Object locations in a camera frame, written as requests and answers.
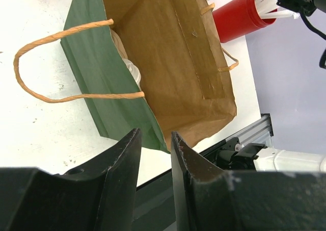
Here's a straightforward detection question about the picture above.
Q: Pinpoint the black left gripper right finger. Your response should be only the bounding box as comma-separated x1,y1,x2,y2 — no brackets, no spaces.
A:
171,132,325,230

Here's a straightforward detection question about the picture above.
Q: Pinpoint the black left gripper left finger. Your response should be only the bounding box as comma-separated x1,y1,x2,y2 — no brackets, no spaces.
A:
1,129,142,230

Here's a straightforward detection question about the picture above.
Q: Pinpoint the translucent plastic lid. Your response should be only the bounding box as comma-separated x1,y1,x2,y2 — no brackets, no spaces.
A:
122,59,141,87

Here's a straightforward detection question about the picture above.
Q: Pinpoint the green paper bag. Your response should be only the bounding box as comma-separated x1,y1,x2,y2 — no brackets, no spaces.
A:
61,0,237,152

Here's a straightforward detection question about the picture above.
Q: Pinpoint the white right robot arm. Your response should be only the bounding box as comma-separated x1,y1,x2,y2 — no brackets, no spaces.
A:
213,0,325,172

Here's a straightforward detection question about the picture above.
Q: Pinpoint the red cup with straws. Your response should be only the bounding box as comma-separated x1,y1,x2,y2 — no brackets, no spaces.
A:
211,0,301,43

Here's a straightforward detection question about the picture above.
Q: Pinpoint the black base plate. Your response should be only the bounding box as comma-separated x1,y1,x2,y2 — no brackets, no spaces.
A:
131,169,177,231

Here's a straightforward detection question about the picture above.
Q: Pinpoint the aluminium rail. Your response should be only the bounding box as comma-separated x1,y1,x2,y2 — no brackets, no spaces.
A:
225,114,274,148

